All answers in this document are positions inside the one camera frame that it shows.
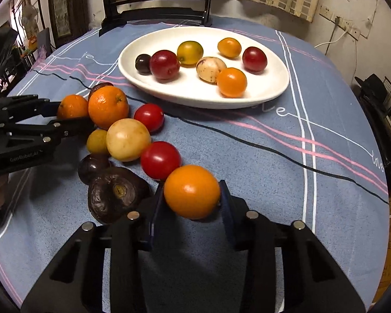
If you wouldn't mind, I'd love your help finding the wrinkled dark passion fruit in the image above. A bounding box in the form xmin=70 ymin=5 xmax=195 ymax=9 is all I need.
xmin=87 ymin=167 xmax=153 ymax=225

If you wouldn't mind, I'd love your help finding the red tomato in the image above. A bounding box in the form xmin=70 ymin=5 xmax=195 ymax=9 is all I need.
xmin=133 ymin=103 xmax=164 ymax=133
xmin=140 ymin=141 xmax=182 ymax=180

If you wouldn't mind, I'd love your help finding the dark purple plum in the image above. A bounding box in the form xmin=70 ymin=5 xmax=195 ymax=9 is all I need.
xmin=77 ymin=153 xmax=112 ymax=185

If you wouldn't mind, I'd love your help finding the large mandarin orange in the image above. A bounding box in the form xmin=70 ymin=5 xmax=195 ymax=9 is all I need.
xmin=88 ymin=85 xmax=129 ymax=130

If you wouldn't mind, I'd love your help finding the pale yellow round fruit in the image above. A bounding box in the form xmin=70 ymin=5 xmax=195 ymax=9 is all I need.
xmin=106 ymin=118 xmax=152 ymax=162

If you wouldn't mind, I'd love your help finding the small dark purple fruit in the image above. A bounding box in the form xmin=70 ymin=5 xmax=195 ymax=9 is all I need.
xmin=135 ymin=54 xmax=151 ymax=75

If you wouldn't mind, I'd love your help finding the dark red plum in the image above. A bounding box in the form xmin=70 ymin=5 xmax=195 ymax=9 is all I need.
xmin=150 ymin=50 xmax=180 ymax=80

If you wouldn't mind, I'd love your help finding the speckled pale yellow fruit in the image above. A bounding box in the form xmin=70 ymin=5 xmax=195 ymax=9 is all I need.
xmin=195 ymin=57 xmax=227 ymax=84

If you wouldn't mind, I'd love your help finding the yellow green fruit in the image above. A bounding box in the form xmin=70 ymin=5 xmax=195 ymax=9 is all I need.
xmin=176 ymin=41 xmax=204 ymax=67

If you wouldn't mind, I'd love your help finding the round orange fruit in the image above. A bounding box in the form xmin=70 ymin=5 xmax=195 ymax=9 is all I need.
xmin=217 ymin=38 xmax=241 ymax=59

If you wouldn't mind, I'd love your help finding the small yellow fruit centre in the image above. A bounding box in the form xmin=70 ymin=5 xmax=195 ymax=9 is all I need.
xmin=86 ymin=129 xmax=110 ymax=155

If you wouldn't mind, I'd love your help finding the blue plaid tablecloth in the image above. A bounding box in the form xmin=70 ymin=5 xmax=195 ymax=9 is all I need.
xmin=0 ymin=17 xmax=389 ymax=312

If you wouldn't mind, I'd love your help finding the dark framed picture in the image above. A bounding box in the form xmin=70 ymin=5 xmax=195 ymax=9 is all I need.
xmin=48 ymin=0 xmax=89 ymax=48

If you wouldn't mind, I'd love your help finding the black hat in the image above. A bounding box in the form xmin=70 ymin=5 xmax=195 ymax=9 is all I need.
xmin=355 ymin=74 xmax=388 ymax=102

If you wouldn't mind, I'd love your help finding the white power cable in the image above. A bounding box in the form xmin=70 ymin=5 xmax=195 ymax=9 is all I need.
xmin=314 ymin=27 xmax=351 ymax=49

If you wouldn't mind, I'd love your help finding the wall power strip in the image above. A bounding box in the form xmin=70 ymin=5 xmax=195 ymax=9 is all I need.
xmin=319 ymin=5 xmax=361 ymax=40

